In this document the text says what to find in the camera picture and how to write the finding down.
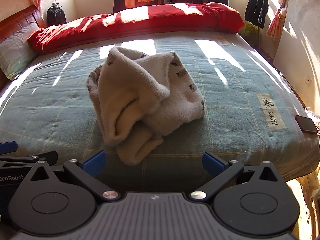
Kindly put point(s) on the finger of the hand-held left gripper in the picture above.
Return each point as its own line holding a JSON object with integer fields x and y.
{"x": 8, "y": 147}
{"x": 27, "y": 159}

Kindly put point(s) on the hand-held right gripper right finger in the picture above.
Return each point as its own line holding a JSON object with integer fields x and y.
{"x": 212, "y": 164}

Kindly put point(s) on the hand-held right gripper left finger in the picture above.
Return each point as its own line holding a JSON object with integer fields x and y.
{"x": 93, "y": 163}

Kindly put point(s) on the white fuzzy sweater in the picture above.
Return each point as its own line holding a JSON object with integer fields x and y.
{"x": 150, "y": 100}

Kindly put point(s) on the green plaid bed sheet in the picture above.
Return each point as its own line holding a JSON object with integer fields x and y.
{"x": 237, "y": 90}

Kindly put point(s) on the green plaid pillow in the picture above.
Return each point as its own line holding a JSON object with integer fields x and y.
{"x": 15, "y": 50}

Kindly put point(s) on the red smartphone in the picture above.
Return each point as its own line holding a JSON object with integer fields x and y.
{"x": 306, "y": 123}

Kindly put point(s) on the wooden headboard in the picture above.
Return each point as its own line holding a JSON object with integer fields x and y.
{"x": 17, "y": 17}

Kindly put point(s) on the yellow green bag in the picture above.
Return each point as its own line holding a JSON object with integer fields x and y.
{"x": 248, "y": 32}

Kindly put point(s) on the black backpack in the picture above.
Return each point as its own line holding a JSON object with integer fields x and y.
{"x": 56, "y": 15}

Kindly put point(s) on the red quilt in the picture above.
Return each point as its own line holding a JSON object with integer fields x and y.
{"x": 140, "y": 22}

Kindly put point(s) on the black hanging jacket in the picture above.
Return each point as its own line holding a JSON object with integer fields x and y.
{"x": 257, "y": 5}

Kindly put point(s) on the wall socket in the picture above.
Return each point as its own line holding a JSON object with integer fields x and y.
{"x": 309, "y": 80}

